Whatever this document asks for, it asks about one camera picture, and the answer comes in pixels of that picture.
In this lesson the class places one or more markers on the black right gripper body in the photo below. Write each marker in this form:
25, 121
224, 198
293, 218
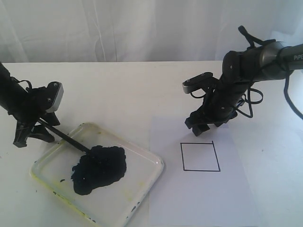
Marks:
219, 103

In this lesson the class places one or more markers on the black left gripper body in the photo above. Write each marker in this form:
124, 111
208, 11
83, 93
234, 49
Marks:
26, 105

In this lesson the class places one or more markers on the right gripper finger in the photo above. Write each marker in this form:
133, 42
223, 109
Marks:
199, 129

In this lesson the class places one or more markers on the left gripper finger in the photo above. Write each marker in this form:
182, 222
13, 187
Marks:
40, 131
21, 134

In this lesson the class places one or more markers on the thin black paintbrush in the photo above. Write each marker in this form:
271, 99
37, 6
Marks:
65, 137

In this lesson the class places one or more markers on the white paper with square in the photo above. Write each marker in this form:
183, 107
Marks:
203, 175

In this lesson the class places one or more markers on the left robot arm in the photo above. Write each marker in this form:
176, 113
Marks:
7, 80

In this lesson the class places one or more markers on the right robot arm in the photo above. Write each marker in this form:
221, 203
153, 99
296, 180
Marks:
273, 61

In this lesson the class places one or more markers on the black paint blob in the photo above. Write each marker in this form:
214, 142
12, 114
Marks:
104, 167

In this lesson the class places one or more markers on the white paint tray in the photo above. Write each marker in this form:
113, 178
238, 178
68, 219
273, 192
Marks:
108, 206

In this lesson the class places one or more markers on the white background curtain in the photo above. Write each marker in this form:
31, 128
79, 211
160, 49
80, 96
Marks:
140, 30

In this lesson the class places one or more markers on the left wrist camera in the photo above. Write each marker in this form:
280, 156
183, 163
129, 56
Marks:
54, 94

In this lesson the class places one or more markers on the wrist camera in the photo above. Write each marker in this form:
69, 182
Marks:
54, 94
203, 81

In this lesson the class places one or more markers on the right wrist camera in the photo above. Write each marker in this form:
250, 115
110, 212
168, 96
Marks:
203, 81

